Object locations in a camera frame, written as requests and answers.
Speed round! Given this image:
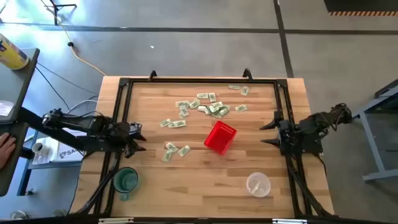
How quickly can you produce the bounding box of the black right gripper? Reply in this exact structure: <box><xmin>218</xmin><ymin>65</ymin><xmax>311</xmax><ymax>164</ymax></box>
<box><xmin>259</xmin><ymin>119</ymin><xmax>301</xmax><ymax>156</ymax></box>

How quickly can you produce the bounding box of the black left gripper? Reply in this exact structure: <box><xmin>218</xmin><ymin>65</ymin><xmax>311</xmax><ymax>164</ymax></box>
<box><xmin>113</xmin><ymin>122</ymin><xmax>147</xmax><ymax>159</ymax></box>

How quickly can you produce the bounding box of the red plastic slotted basket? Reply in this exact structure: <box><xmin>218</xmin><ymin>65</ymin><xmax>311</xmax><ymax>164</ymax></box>
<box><xmin>203</xmin><ymin>120</ymin><xmax>238</xmax><ymax>156</ymax></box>

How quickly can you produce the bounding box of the clear plastic round container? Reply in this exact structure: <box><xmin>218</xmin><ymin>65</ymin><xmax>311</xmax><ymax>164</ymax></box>
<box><xmin>246</xmin><ymin>172</ymin><xmax>272</xmax><ymax>198</ymax></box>

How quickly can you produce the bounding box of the green mug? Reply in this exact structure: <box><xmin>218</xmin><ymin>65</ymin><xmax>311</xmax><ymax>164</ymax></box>
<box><xmin>113</xmin><ymin>167</ymin><xmax>139</xmax><ymax>202</ymax></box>

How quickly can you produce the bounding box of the white printed box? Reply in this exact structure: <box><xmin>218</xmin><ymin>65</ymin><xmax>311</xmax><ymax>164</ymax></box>
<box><xmin>49</xmin><ymin>128</ymin><xmax>87</xmax><ymax>163</ymax></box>

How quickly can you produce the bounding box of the white mug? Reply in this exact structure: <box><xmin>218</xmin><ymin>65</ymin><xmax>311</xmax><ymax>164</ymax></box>
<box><xmin>32</xmin><ymin>142</ymin><xmax>50</xmax><ymax>157</ymax></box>

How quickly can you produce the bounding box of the blue grey metal table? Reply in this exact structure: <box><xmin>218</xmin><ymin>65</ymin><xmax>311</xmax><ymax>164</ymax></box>
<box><xmin>343</xmin><ymin>78</ymin><xmax>398</xmax><ymax>184</ymax></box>

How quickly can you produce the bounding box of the black desk support beam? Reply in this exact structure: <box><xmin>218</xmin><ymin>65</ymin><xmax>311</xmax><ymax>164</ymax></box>
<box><xmin>18</xmin><ymin>107</ymin><xmax>94</xmax><ymax>153</ymax></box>

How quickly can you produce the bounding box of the blue metal shelf cart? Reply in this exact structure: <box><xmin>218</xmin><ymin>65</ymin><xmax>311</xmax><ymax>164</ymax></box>
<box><xmin>17</xmin><ymin>130</ymin><xmax>83</xmax><ymax>197</ymax></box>

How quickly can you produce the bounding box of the dark grey desk panel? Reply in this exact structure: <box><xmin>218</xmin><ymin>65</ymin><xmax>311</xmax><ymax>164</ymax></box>
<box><xmin>0</xmin><ymin>122</ymin><xmax>29</xmax><ymax>197</ymax></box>

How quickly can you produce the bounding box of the person's hand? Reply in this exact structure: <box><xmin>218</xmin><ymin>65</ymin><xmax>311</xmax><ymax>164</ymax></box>
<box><xmin>0</xmin><ymin>133</ymin><xmax>17</xmax><ymax>170</ymax></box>

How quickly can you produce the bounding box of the grey desk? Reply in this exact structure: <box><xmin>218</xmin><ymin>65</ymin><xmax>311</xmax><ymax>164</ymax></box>
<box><xmin>0</xmin><ymin>48</ymin><xmax>40</xmax><ymax>125</ymax></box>

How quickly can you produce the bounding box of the white paper sheet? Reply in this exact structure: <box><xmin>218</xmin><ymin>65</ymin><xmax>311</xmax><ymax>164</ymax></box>
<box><xmin>0</xmin><ymin>100</ymin><xmax>15</xmax><ymax>118</ymax></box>

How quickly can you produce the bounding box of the black tripod stand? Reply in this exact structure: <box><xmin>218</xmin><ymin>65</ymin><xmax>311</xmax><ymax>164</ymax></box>
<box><xmin>39</xmin><ymin>0</ymin><xmax>78</xmax><ymax>26</ymax></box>

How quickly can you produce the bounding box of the yellow wipes canister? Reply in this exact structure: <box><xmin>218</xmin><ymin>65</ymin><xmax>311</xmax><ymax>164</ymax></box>
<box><xmin>0</xmin><ymin>32</ymin><xmax>30</xmax><ymax>71</ymax></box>

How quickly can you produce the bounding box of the black hazard striped mat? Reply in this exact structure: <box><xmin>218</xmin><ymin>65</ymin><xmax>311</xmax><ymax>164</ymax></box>
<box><xmin>323</xmin><ymin>0</ymin><xmax>398</xmax><ymax>17</ymax></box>

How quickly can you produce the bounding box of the white cable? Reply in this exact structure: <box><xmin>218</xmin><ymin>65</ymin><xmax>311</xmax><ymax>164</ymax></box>
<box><xmin>66</xmin><ymin>98</ymin><xmax>99</xmax><ymax>115</ymax></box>

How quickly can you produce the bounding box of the silver metal bracket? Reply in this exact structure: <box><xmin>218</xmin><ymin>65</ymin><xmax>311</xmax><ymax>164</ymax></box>
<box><xmin>98</xmin><ymin>217</ymin><xmax>134</xmax><ymax>224</ymax></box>
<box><xmin>272</xmin><ymin>218</ymin><xmax>308</xmax><ymax>224</ymax></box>

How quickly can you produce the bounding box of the black aluminium table frame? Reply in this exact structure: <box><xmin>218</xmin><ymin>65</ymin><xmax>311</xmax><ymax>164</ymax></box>
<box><xmin>70</xmin><ymin>77</ymin><xmax>335</xmax><ymax>224</ymax></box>

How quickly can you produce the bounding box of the yellow floor cable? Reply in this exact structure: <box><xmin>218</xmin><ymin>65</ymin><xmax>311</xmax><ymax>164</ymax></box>
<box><xmin>39</xmin><ymin>0</ymin><xmax>108</xmax><ymax>77</ymax></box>

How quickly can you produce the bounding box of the thin black floor cable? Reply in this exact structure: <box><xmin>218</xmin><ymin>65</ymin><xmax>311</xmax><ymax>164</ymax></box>
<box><xmin>35</xmin><ymin>62</ymin><xmax>100</xmax><ymax>95</ymax></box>

